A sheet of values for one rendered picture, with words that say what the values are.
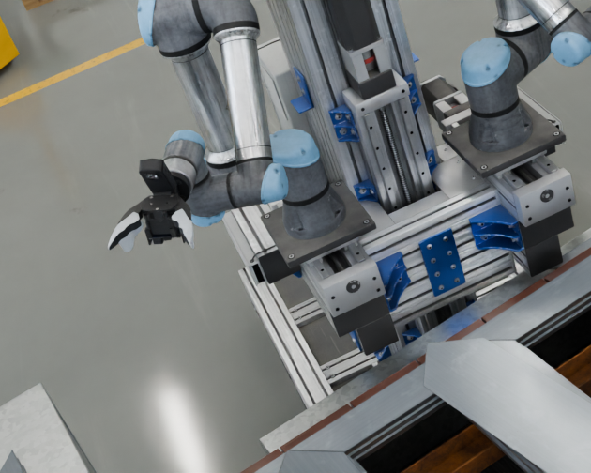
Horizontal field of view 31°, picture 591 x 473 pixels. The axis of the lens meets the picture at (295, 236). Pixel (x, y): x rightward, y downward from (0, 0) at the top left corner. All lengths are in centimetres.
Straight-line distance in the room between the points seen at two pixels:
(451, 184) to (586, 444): 82
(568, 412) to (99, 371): 229
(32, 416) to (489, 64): 126
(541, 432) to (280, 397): 162
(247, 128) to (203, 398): 178
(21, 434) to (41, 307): 227
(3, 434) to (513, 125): 133
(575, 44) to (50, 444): 134
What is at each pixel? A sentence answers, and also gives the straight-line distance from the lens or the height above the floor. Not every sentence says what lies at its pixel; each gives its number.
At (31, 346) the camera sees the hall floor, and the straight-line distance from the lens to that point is 442.
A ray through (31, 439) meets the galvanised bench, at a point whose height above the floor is 105.
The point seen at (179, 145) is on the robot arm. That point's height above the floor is 147.
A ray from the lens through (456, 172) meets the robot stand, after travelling 273.
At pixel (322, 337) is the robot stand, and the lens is 350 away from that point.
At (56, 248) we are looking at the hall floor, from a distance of 490.
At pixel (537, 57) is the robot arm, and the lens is 262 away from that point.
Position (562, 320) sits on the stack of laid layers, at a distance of 243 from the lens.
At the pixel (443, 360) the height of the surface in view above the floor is 85.
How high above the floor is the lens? 250
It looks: 35 degrees down
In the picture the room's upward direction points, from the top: 21 degrees counter-clockwise
